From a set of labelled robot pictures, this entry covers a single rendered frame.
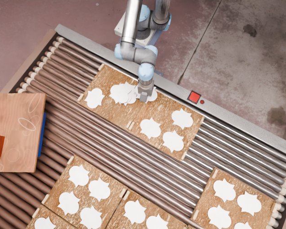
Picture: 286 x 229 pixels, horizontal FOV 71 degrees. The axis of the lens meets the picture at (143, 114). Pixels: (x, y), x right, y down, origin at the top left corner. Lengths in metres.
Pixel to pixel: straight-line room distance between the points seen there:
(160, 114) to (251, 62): 1.78
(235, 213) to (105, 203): 0.80
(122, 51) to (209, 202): 1.02
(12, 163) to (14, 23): 2.34
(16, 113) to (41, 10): 2.12
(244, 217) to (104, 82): 1.25
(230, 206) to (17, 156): 1.33
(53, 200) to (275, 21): 3.21
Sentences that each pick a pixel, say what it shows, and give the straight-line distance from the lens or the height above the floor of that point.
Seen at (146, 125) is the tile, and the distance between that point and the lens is 1.36.
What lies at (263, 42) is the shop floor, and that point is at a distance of 3.13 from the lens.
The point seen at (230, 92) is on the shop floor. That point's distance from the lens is 2.64.
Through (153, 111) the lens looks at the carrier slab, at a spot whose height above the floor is 0.94.
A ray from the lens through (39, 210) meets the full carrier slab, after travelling 1.50.
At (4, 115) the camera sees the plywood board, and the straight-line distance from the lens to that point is 1.57.
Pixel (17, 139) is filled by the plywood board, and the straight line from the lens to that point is 1.48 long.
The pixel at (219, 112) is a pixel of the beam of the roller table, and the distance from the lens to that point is 1.50.
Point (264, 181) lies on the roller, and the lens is 1.55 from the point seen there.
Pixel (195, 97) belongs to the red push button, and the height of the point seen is 0.93.
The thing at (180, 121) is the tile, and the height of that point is 0.95.
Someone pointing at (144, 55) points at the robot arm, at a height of 1.36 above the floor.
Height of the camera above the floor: 2.28
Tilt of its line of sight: 75 degrees down
